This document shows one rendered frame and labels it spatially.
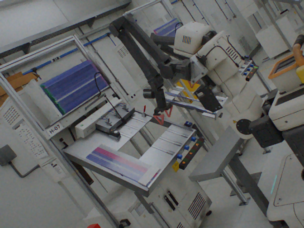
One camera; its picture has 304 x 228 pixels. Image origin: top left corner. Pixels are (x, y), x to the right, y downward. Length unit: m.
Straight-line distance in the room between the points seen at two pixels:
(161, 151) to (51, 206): 1.88
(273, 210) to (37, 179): 2.59
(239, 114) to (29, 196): 2.55
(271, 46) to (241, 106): 4.84
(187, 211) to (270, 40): 4.61
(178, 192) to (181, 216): 0.19
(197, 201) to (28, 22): 3.15
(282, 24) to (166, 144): 4.58
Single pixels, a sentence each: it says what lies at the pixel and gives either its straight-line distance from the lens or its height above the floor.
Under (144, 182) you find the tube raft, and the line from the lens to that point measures 1.91.
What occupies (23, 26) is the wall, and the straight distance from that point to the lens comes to 4.40.
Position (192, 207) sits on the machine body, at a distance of 2.57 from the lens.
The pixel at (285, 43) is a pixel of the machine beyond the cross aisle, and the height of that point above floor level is 0.20.
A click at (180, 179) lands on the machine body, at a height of 0.43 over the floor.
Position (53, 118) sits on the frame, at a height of 1.41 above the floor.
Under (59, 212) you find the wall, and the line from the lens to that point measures 3.72.
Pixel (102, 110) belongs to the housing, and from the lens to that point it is 2.43.
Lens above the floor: 1.30
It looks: 7 degrees down
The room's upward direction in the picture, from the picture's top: 36 degrees counter-clockwise
